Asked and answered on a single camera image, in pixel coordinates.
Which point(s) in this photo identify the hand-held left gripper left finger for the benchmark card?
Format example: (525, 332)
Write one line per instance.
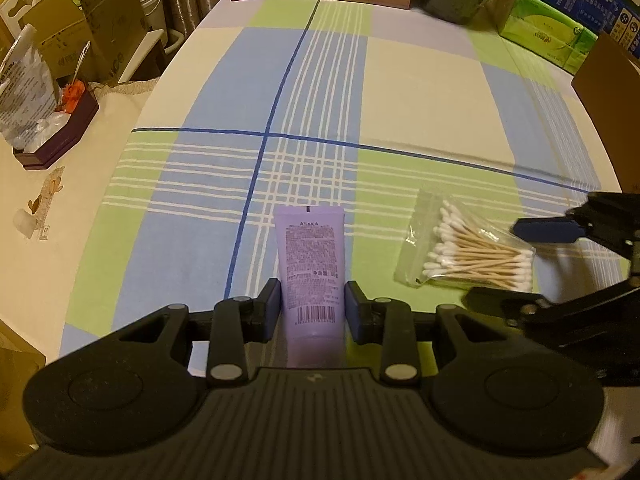
(274, 310)

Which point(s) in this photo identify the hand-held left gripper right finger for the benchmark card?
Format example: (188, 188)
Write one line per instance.
(352, 312)

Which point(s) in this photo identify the white stool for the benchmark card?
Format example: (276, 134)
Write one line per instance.
(150, 42)

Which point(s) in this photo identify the green tissue pack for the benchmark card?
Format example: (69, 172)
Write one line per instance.
(540, 30)

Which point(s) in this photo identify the checked cloth desktop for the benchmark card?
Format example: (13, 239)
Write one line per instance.
(400, 110)

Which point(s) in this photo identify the dark brown octagonal box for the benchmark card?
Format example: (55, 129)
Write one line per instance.
(75, 125)

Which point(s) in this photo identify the small clear sticker stand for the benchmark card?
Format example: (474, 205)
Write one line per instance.
(45, 195)

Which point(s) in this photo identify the purple cream tube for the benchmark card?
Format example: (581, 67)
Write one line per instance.
(310, 260)

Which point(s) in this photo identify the blue printed carton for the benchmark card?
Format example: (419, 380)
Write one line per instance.
(600, 0)

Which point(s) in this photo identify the metal spoon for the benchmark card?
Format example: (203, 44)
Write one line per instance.
(80, 62)

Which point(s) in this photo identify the open cardboard box with clutter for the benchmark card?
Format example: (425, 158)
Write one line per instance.
(15, 385)

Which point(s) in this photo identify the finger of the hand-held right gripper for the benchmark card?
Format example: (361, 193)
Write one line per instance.
(520, 300)
(545, 230)

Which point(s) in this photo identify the cream tablecloth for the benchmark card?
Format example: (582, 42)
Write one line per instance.
(75, 220)

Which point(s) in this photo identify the brown cardboard boxes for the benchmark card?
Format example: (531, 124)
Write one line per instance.
(115, 25)

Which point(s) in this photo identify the crumpled white plastic bag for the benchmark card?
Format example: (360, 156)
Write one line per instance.
(25, 90)

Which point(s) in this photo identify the brown cardboard box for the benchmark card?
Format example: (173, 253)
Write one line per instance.
(615, 110)

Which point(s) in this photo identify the plain cardboard box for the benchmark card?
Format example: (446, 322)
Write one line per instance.
(55, 35)

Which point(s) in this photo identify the bag of cotton swabs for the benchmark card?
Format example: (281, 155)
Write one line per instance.
(475, 260)

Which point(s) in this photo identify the orange small item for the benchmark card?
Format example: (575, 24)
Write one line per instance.
(72, 95)

